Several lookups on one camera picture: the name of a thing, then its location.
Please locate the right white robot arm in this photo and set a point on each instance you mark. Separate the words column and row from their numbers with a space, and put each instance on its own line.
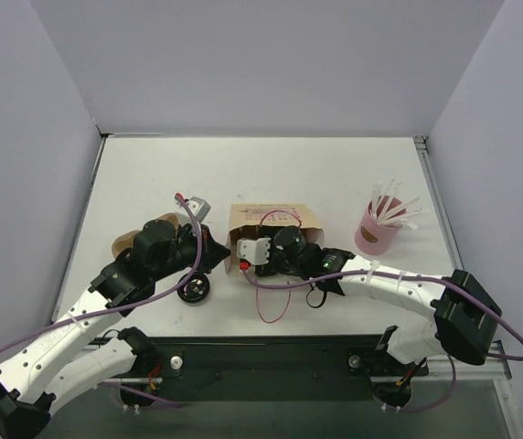
column 459, row 314

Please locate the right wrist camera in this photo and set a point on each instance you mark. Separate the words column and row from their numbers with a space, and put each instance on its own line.
column 253, row 252

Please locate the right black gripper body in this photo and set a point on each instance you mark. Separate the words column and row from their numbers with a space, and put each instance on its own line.
column 273, row 263

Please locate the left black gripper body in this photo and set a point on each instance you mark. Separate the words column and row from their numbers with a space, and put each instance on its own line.
column 200, row 247

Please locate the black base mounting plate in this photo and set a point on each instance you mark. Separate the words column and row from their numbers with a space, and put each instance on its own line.
column 267, row 369

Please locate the black plastic cup lid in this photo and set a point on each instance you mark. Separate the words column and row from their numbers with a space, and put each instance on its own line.
column 195, row 289

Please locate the pink straw holder cup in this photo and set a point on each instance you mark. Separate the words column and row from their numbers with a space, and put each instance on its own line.
column 372, row 238

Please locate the brown cardboard cup carrier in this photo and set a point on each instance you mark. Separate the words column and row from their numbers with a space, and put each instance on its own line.
column 126, row 240

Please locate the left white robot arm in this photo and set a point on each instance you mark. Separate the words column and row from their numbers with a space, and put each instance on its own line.
column 51, row 371

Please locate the pink paper gift bag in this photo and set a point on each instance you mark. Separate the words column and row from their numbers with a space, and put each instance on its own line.
column 254, row 221

